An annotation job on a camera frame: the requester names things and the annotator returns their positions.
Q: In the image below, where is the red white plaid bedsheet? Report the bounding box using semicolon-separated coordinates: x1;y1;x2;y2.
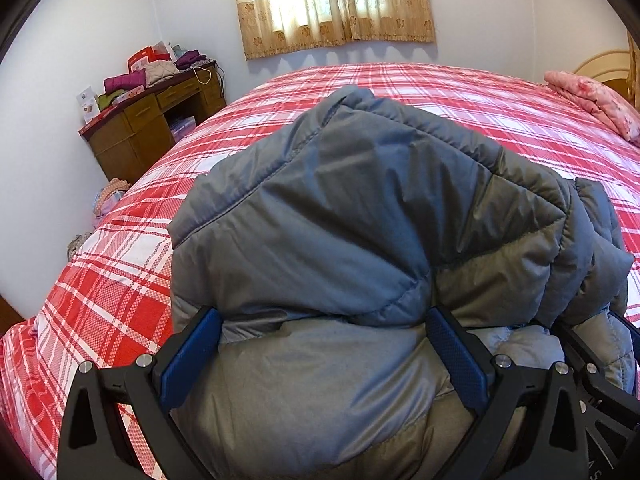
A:
1;63;639;479

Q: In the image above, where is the beige window curtain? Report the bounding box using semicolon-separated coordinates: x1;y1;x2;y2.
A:
235;0;436;61

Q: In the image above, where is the beige knitted cloth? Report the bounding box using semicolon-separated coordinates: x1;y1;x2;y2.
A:
143;60;180;88

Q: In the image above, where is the green folded cloth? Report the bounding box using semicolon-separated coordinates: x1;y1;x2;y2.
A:
96;89;126;112

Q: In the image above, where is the pink clothes pile on floor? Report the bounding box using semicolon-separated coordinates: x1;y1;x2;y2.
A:
92;178;130;228

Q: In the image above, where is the pink floral folded quilt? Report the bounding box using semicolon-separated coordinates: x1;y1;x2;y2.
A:
544;70;639;145

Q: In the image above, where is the purple storage box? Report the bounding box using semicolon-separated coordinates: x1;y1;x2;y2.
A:
170;116;196;143

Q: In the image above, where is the white small carton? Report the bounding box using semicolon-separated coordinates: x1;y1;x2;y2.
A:
76;87;101;124

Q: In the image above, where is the grey floral bag on floor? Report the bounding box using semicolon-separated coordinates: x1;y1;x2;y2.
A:
66;231;93;262

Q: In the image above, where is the brown wooden desk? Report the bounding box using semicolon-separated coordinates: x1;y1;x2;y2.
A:
79;61;226;183

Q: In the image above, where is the wooden bed headboard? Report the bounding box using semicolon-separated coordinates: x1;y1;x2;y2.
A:
575;35;639;108

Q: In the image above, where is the magenta folded cloth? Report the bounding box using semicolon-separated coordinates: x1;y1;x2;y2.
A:
104;70;145;94

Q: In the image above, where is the purple folded cloth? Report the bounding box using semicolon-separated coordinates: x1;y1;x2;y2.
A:
175;50;208;70

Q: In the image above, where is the red gift box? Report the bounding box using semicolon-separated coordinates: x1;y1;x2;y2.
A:
127;47;171;73

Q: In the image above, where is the grey puffer jacket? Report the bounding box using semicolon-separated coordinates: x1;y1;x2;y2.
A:
168;87;634;479

